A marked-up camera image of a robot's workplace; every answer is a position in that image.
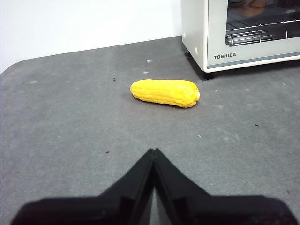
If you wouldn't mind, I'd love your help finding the white toaster oven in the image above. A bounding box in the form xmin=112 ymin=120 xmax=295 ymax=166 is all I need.
xmin=180 ymin=0 xmax=300 ymax=79

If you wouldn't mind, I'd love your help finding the oven door with beige handle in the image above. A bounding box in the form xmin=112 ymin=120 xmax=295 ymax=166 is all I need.
xmin=206 ymin=0 xmax=300 ymax=70

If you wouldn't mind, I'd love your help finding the yellow corn cob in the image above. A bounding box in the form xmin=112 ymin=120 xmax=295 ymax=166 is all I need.
xmin=130 ymin=79 xmax=201 ymax=109

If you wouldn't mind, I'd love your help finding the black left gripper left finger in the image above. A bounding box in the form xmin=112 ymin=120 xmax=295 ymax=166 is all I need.
xmin=10 ymin=148 xmax=155 ymax=225

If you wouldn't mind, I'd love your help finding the metal wire oven rack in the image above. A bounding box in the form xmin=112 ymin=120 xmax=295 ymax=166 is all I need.
xmin=226 ymin=18 xmax=300 ymax=32

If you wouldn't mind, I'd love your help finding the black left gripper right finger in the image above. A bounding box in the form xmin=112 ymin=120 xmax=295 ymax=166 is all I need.
xmin=154 ymin=147 xmax=296 ymax=225

